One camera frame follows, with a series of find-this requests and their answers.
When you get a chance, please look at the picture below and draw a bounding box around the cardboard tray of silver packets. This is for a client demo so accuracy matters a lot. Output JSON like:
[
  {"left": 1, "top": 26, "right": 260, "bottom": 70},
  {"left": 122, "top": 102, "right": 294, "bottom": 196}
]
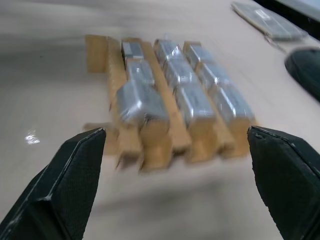
[{"left": 83, "top": 34, "right": 259, "bottom": 174}]

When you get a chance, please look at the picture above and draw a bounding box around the grey checked fabric pouch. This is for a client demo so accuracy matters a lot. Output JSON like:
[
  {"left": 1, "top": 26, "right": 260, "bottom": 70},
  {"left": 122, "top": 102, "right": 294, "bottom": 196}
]
[{"left": 230, "top": 1, "right": 310, "bottom": 42}]

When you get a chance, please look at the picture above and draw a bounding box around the black Kason racket bag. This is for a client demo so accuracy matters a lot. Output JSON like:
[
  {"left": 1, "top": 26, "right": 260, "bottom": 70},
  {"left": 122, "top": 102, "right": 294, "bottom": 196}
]
[{"left": 284, "top": 47, "right": 320, "bottom": 99}]

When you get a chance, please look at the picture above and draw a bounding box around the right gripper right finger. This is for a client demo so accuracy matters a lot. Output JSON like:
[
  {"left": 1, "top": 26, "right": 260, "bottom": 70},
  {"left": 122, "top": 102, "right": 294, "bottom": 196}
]
[{"left": 246, "top": 125, "right": 320, "bottom": 240}]

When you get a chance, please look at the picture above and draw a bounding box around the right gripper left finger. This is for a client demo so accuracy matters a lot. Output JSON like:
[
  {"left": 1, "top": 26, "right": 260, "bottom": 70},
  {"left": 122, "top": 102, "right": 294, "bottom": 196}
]
[{"left": 0, "top": 127, "right": 108, "bottom": 240}]

